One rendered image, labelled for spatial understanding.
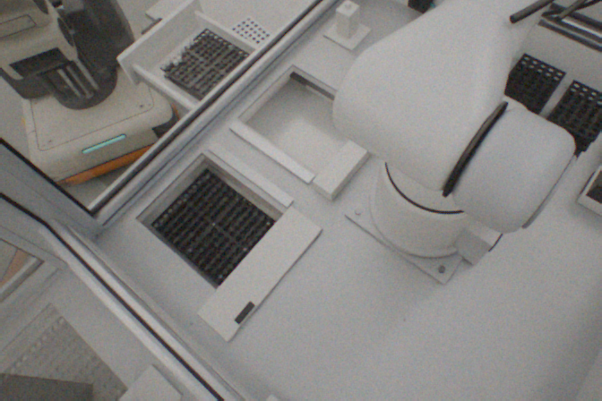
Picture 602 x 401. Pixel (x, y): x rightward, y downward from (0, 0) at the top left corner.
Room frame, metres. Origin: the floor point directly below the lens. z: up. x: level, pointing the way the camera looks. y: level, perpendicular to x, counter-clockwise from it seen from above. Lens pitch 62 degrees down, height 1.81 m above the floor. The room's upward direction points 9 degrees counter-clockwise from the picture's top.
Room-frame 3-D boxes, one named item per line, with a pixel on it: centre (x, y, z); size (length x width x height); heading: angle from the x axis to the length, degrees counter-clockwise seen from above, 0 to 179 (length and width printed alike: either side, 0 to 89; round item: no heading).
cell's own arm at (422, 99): (0.32, -0.22, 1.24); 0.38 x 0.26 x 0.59; 133
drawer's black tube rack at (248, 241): (0.40, 0.21, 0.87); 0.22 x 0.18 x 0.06; 43
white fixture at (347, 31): (0.84, -0.17, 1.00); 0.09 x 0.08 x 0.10; 43
